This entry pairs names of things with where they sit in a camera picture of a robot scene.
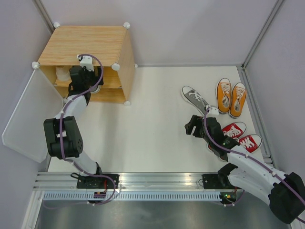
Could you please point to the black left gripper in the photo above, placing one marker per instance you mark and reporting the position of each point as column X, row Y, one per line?
column 95, row 78

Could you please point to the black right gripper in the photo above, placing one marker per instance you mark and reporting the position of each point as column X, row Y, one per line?
column 195, row 119

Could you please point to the grey sneaker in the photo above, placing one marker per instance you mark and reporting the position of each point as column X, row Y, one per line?
column 191, row 96
column 96, row 89

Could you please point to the beige canvas shoe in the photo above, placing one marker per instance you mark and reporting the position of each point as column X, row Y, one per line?
column 63, row 73

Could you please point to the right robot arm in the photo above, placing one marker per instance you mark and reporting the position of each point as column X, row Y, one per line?
column 283, row 193

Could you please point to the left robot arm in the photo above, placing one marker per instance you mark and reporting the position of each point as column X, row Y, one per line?
column 63, row 137

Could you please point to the wooden shoe cabinet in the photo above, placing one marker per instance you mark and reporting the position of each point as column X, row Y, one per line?
column 74, row 54

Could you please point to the translucent cabinet door panel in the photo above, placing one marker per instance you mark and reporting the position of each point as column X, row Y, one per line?
column 24, row 132

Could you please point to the red sneaker upper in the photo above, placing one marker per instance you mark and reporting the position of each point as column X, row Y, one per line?
column 235, row 129

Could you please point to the red sneaker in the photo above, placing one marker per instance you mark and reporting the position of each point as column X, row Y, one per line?
column 235, row 129
column 250, row 143

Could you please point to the orange sneaker left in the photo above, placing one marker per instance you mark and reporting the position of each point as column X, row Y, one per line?
column 223, row 95

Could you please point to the orange sneaker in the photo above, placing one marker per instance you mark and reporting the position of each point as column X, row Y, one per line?
column 239, row 94
column 223, row 95

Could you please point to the orange sneaker right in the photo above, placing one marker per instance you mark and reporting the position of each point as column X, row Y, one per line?
column 239, row 94

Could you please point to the red sneaker lower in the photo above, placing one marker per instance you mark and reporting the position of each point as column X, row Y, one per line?
column 250, row 143

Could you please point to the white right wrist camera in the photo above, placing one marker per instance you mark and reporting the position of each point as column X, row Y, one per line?
column 211, row 111

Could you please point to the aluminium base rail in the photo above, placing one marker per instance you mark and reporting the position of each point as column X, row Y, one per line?
column 130, row 181

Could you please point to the white slotted cable duct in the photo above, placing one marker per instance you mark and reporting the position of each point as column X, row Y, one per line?
column 134, row 195

